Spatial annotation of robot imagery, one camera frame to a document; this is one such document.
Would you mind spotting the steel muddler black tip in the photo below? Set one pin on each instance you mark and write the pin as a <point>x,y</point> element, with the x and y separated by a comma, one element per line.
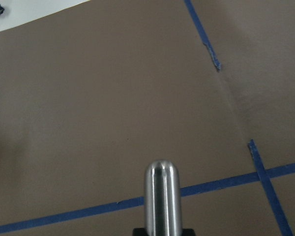
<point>162,199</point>

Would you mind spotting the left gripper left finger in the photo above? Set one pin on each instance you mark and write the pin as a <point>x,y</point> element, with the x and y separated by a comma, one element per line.
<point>138,232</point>

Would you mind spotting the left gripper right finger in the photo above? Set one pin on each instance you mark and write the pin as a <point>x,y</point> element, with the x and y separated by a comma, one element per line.
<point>188,232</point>

